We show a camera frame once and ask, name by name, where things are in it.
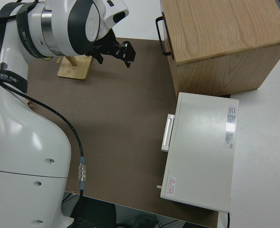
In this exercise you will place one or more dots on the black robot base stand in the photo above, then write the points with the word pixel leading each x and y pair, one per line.
pixel 94 213

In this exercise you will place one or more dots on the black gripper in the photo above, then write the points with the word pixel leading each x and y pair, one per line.
pixel 109 44

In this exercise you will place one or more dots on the wooden drawer cabinet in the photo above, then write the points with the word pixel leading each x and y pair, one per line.
pixel 225 35

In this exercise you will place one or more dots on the wooden mug tree stand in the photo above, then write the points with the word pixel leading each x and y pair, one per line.
pixel 80 70

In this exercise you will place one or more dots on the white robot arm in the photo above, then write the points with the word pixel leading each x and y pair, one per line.
pixel 23 142

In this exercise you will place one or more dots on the cream toaster oven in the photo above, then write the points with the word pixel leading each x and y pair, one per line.
pixel 201 147

